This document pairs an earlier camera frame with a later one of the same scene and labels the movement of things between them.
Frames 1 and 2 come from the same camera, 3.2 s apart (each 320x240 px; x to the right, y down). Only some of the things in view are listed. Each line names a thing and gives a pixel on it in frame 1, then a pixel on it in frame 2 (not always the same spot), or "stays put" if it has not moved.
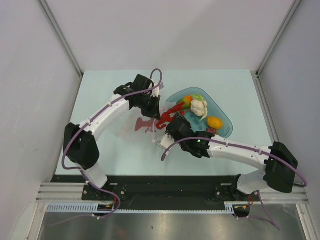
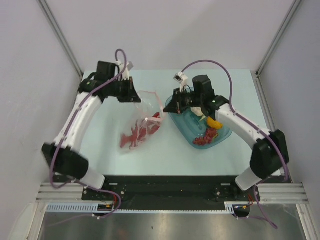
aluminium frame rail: (298, 196) stays put
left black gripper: (155, 112) -> (130, 95)
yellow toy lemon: (214, 122) stays put
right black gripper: (183, 119) -> (173, 107)
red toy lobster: (172, 112) -> (148, 125)
